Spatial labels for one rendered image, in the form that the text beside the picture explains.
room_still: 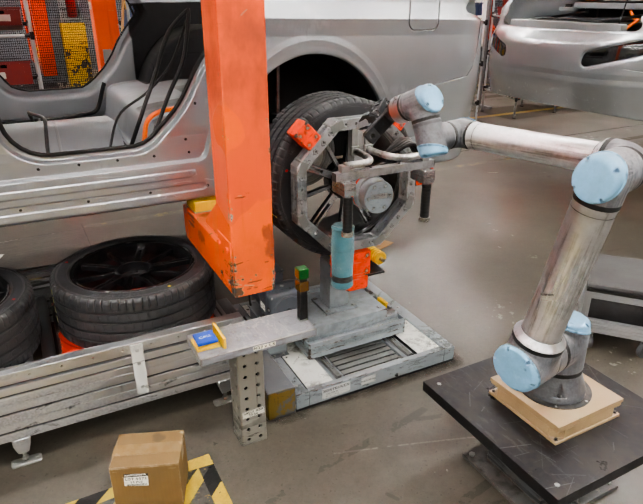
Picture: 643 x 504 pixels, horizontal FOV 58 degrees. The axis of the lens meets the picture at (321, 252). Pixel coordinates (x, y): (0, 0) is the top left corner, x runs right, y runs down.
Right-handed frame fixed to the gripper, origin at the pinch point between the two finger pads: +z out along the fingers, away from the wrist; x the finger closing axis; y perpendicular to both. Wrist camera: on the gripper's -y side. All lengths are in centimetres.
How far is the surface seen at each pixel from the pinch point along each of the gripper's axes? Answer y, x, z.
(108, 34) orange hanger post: 82, 95, 252
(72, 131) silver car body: -22, 71, 144
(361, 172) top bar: -13.2, -8.8, -1.6
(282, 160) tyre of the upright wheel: -16.4, 9.1, 25.8
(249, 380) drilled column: -91, -26, 26
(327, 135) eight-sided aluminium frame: -3.2, 4.2, 12.4
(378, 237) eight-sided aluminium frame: -13, -44, 26
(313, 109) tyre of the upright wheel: 6.0, 11.6, 20.6
